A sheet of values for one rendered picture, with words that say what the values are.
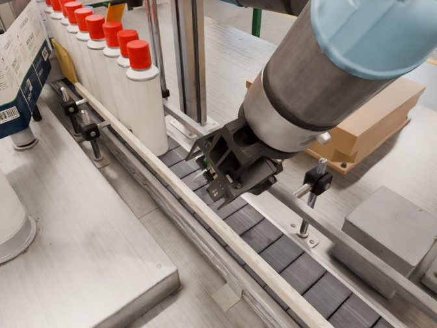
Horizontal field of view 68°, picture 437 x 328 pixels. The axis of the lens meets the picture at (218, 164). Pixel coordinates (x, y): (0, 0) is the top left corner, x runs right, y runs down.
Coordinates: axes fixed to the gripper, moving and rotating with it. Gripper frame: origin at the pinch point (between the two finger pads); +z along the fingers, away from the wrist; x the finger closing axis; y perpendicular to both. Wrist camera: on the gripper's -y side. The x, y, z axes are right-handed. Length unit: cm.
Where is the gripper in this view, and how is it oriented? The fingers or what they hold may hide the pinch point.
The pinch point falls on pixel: (224, 182)
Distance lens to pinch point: 47.9
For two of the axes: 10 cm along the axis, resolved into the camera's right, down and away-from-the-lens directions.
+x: 5.5, 8.2, -1.7
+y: -7.7, 4.2, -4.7
